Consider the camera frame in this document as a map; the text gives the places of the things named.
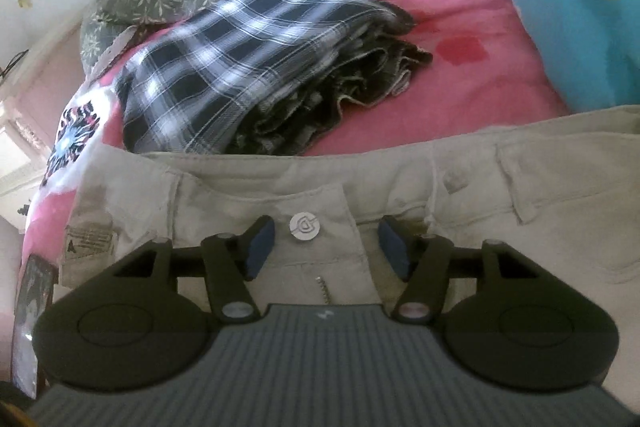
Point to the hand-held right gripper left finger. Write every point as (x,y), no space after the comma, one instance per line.
(260,247)

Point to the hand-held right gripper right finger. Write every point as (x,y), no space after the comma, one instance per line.
(394,252)

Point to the beige pants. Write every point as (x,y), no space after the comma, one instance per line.
(550,187)

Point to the pink floral bed sheet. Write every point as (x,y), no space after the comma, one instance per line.
(475,107)

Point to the black white plaid shirt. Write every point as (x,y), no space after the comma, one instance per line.
(240,57)

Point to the black smartphone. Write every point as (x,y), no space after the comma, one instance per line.
(35,307)

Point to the blue pillow with yellow dot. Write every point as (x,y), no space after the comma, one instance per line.
(565,32)

